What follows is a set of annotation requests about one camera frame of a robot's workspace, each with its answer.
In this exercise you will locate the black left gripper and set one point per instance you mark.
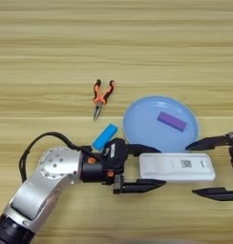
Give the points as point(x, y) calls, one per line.
point(96, 173)

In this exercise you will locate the white rectangular remote device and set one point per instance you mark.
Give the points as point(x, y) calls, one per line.
point(159, 166)

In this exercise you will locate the purple rectangular block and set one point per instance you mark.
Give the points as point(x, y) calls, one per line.
point(172, 121)

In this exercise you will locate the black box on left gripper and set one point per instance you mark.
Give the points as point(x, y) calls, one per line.
point(120, 154)

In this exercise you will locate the light blue round plate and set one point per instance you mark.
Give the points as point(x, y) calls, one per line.
point(144, 127)

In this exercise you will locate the light blue rectangular block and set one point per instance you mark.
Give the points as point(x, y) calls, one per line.
point(104, 138)

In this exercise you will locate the orange black needle-nose pliers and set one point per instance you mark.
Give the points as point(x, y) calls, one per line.
point(99, 100)

